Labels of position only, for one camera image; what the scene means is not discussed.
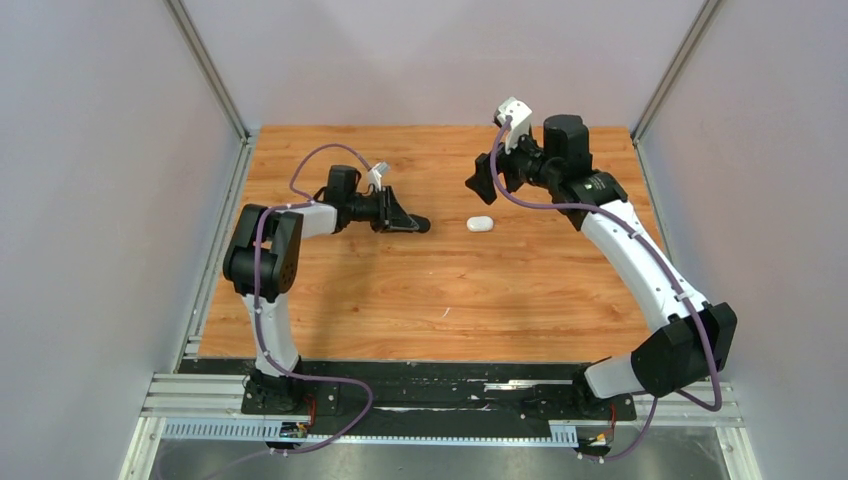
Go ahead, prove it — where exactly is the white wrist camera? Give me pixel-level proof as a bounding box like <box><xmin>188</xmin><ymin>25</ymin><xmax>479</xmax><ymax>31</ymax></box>
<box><xmin>493</xmin><ymin>97</ymin><xmax>532</xmax><ymax>154</ymax></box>
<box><xmin>366</xmin><ymin>161</ymin><xmax>390</xmax><ymax>192</ymax></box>

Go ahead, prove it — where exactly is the right aluminium corner post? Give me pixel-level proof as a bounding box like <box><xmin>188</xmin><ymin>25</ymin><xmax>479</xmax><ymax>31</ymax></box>
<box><xmin>630</xmin><ymin>0</ymin><xmax>725</xmax><ymax>146</ymax></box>

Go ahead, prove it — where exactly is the left aluminium corner post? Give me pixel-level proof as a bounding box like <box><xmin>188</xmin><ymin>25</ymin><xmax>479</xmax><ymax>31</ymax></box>
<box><xmin>164</xmin><ymin>0</ymin><xmax>251</xmax><ymax>143</ymax></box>

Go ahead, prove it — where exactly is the white earbud charging case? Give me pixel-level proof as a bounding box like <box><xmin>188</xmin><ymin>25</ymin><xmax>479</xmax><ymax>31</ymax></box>
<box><xmin>466</xmin><ymin>216</ymin><xmax>495</xmax><ymax>233</ymax></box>

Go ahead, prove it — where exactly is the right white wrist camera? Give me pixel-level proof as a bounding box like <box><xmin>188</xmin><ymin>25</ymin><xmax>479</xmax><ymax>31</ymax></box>
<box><xmin>493</xmin><ymin>97</ymin><xmax>532</xmax><ymax>154</ymax></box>

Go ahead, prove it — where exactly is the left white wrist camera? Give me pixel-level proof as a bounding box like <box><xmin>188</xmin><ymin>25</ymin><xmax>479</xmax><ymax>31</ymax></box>
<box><xmin>366</xmin><ymin>161</ymin><xmax>390</xmax><ymax>192</ymax></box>

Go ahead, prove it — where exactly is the black earbud charging case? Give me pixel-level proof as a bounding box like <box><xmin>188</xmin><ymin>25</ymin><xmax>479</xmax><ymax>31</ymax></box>
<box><xmin>409</xmin><ymin>214</ymin><xmax>431</xmax><ymax>233</ymax></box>

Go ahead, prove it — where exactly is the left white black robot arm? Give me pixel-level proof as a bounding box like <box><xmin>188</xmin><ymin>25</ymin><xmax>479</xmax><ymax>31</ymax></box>
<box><xmin>223</xmin><ymin>163</ymin><xmax>431</xmax><ymax>413</ymax></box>

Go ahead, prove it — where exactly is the white slotted cable duct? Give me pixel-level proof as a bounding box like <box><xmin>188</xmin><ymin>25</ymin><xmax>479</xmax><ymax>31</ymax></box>
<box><xmin>161</xmin><ymin>421</ymin><xmax>579</xmax><ymax>448</ymax></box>

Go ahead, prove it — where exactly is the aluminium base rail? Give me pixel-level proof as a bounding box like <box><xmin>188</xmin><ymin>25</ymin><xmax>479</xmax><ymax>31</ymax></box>
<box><xmin>141</xmin><ymin>374</ymin><xmax>744</xmax><ymax>427</ymax></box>

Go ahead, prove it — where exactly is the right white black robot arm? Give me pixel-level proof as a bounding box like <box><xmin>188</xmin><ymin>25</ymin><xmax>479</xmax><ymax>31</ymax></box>
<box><xmin>466</xmin><ymin>109</ymin><xmax>737</xmax><ymax>418</ymax></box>

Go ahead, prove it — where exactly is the aluminium corner post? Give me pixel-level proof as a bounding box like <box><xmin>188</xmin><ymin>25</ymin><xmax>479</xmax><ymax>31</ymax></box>
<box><xmin>164</xmin><ymin>0</ymin><xmax>251</xmax><ymax>143</ymax></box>
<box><xmin>630</xmin><ymin>0</ymin><xmax>725</xmax><ymax>146</ymax></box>

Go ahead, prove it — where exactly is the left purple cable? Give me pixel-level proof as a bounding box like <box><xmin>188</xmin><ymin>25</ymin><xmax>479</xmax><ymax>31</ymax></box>
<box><xmin>251</xmin><ymin>142</ymin><xmax>375</xmax><ymax>457</ymax></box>

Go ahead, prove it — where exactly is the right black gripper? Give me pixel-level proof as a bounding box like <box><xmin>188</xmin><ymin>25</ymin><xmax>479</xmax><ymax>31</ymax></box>
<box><xmin>466</xmin><ymin>123</ymin><xmax>560</xmax><ymax>204</ymax></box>

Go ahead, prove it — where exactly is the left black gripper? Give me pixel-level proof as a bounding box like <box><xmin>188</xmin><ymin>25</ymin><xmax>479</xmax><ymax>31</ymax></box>
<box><xmin>347</xmin><ymin>186</ymin><xmax>419</xmax><ymax>235</ymax></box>

